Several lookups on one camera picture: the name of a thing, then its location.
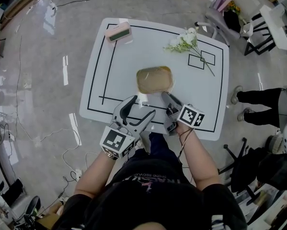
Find pink flat box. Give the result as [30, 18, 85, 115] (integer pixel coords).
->
[217, 0, 238, 12]

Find person's left forearm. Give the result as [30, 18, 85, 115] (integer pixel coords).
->
[74, 151, 121, 198]

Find black swivel chair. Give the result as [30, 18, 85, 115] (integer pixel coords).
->
[217, 137, 287, 207]

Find person's right forearm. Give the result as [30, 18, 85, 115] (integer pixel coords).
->
[176, 125, 221, 192]

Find person's black t-shirt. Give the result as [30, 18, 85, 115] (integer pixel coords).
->
[54, 149, 248, 230]

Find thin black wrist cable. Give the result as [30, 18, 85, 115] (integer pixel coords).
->
[178, 127, 195, 164]

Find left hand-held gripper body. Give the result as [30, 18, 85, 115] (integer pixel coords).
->
[99, 119, 146, 159]

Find metal watch band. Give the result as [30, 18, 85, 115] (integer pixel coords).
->
[103, 151, 119, 161]

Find white desk with black legs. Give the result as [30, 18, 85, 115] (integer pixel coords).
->
[243, 4, 287, 57]

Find person's dark trousers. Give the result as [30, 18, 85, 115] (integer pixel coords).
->
[148, 131, 180, 164]

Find wooden step platform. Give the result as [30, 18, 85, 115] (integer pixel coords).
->
[0, 0, 47, 30]

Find black bag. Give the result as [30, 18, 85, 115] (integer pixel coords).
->
[223, 10, 242, 34]

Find white swivel chair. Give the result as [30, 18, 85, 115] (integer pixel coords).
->
[195, 10, 254, 47]

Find translucent yellowish plastic container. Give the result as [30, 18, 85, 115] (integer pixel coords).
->
[136, 65, 172, 93]

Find white flower bouquet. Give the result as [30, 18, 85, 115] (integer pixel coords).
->
[163, 27, 216, 77]

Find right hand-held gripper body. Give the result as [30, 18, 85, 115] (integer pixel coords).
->
[163, 103, 206, 136]

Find yellow flowers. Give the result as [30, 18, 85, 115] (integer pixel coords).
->
[226, 0, 241, 15]

